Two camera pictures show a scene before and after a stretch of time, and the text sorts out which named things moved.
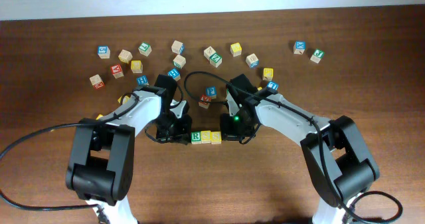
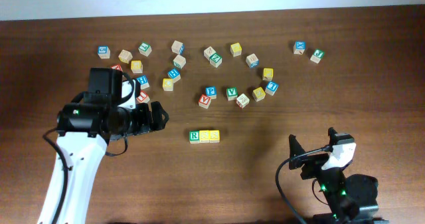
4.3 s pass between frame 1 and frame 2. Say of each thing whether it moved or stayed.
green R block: stayed
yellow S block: stayed
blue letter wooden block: stayed
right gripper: moved
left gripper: moved
